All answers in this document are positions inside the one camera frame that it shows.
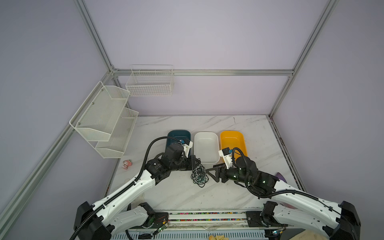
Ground teal plastic bin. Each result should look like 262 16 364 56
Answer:
165 130 192 150

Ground yellow plastic bin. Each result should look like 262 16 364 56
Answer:
220 131 248 157

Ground purple pink spatula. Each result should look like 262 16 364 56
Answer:
275 172 287 183

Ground white wire basket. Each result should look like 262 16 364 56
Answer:
126 65 174 97

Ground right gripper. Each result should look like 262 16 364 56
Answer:
204 161 251 184

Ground pink toy figure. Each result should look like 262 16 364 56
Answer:
122 160 132 170

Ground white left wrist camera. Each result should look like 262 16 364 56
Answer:
179 139 193 158

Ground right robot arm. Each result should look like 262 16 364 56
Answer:
206 148 361 240

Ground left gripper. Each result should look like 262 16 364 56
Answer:
170 154 201 172

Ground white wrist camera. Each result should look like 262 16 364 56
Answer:
179 139 193 158
219 148 233 169

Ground cable bundle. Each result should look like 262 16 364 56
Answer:
190 158 210 189

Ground white mesh two-tier shelf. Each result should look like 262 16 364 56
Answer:
69 82 139 159

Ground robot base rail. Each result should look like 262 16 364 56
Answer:
112 211 287 240

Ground white plastic bin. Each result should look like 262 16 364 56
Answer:
194 132 220 166

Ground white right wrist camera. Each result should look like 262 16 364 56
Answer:
219 148 233 169

